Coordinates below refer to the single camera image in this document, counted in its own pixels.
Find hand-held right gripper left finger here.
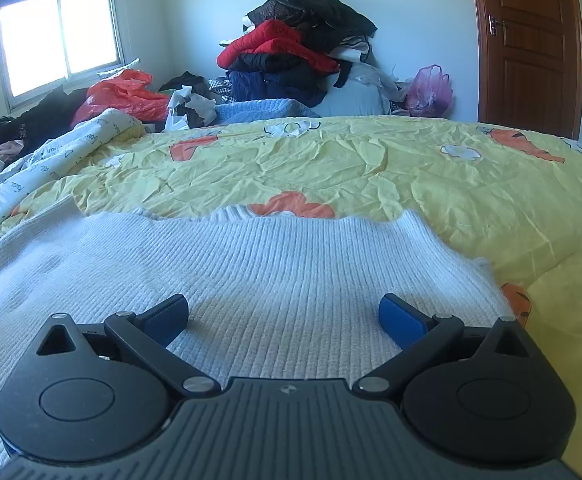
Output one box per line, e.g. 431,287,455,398
35,294,222,401

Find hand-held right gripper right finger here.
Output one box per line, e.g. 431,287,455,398
352,293,532,402

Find white knit sweater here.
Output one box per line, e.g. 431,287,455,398
0,195,529,478

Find dark clothes heap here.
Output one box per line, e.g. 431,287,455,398
158,71,209,98

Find black clothes pile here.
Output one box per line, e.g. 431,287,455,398
247,0,378,48

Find yellow printed bed quilt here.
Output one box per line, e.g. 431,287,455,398
0,115,582,480

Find white printed quilt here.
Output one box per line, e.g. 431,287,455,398
0,107,147,261

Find crumpled white plastic bag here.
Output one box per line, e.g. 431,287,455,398
163,85,218,132

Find grey pillow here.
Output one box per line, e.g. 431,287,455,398
313,85,392,117

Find blue knit blanket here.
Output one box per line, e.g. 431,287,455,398
216,98,322,126

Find red plastic bag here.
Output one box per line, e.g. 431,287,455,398
71,69,172,128

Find pink plastic bag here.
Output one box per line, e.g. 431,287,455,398
405,65,454,118

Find black garment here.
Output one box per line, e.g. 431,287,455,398
0,85,92,161

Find clear plastic bag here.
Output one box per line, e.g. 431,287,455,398
346,62,402,103

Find white floral pillow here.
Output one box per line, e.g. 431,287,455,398
98,57,144,81

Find navy padded jacket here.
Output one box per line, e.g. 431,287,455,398
226,52,342,108

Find white and grey garments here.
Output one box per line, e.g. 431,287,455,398
331,37,372,64

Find brown wooden door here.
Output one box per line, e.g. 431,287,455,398
468,0,582,140

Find window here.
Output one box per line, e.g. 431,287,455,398
0,0,126,113

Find red padded jacket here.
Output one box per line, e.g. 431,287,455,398
217,20,341,73

